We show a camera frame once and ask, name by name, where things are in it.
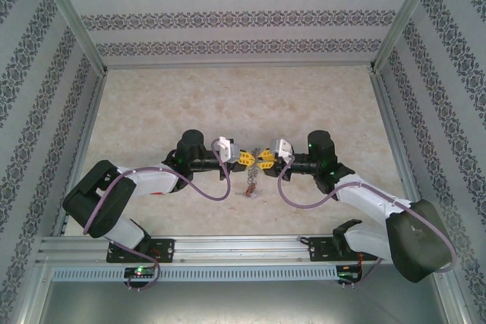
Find metal keyring disc with rings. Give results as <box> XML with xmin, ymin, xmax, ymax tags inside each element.
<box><xmin>246</xmin><ymin>147</ymin><xmax>264</xmax><ymax>188</ymax></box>

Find right controller board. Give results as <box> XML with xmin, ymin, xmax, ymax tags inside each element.
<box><xmin>337</xmin><ymin>265</ymin><xmax>364</xmax><ymax>282</ymax></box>

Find controller board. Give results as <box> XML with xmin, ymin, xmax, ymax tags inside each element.
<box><xmin>124</xmin><ymin>266</ymin><xmax>155</xmax><ymax>279</ymax></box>
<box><xmin>337</xmin><ymin>265</ymin><xmax>364</xmax><ymax>282</ymax></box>

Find left controller board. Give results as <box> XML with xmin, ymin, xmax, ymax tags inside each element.
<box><xmin>124</xmin><ymin>266</ymin><xmax>155</xmax><ymax>279</ymax></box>

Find sheet metal panel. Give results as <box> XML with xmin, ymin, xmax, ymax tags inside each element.
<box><xmin>22</xmin><ymin>280</ymin><xmax>468</xmax><ymax>324</ymax></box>

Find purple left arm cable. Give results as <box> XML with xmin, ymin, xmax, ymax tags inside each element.
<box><xmin>82</xmin><ymin>137</ymin><xmax>235</xmax><ymax>291</ymax></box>

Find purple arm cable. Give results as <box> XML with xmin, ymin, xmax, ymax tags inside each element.
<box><xmin>82</xmin><ymin>137</ymin><xmax>235</xmax><ymax>291</ymax></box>
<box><xmin>278</xmin><ymin>155</ymin><xmax>459</xmax><ymax>287</ymax></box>

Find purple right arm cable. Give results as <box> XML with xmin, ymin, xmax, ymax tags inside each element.
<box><xmin>278</xmin><ymin>155</ymin><xmax>459</xmax><ymax>287</ymax></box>

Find aluminium side rail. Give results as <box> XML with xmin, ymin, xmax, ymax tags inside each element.
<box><xmin>52</xmin><ymin>71</ymin><xmax>111</xmax><ymax>237</ymax></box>
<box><xmin>370</xmin><ymin>68</ymin><xmax>434</xmax><ymax>236</ymax></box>

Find aluminium mounting rail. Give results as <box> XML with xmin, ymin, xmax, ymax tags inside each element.
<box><xmin>36</xmin><ymin>234</ymin><xmax>453</xmax><ymax>264</ymax></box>

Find aluminium back rail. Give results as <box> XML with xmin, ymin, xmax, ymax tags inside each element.
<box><xmin>103</xmin><ymin>61</ymin><xmax>375</xmax><ymax>71</ymax></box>

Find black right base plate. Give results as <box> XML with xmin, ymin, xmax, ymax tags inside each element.
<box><xmin>308</xmin><ymin>236</ymin><xmax>380</xmax><ymax>263</ymax></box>

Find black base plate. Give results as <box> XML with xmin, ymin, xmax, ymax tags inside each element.
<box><xmin>308</xmin><ymin>236</ymin><xmax>380</xmax><ymax>263</ymax></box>
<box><xmin>106</xmin><ymin>238</ymin><xmax>175</xmax><ymax>264</ymax></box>

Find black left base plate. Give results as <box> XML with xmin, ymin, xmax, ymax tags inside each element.
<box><xmin>106</xmin><ymin>238</ymin><xmax>175</xmax><ymax>264</ymax></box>

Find slotted metal cable duct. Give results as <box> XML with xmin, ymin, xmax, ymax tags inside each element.
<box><xmin>52</xmin><ymin>265</ymin><xmax>339</xmax><ymax>282</ymax></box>

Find aluminium frame post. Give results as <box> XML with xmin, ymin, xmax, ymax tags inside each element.
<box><xmin>370</xmin><ymin>0</ymin><xmax>444</xmax><ymax>73</ymax></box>
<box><xmin>32</xmin><ymin>0</ymin><xmax>109</xmax><ymax>74</ymax></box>

